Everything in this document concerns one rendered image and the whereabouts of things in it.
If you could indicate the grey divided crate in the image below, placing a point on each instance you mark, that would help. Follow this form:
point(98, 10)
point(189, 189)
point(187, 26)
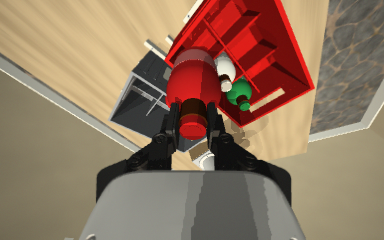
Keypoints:
point(144, 90)

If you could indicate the green bottle with dark red label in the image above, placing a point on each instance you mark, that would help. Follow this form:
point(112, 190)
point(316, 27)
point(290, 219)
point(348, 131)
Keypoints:
point(240, 93)

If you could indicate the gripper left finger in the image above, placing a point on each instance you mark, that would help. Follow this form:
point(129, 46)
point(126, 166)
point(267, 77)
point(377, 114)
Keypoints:
point(158, 153)

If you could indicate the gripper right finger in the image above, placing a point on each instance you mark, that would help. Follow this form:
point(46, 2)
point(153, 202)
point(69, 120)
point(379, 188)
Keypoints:
point(227, 154)

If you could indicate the white bottle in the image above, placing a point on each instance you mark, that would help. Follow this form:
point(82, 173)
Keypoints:
point(226, 71)

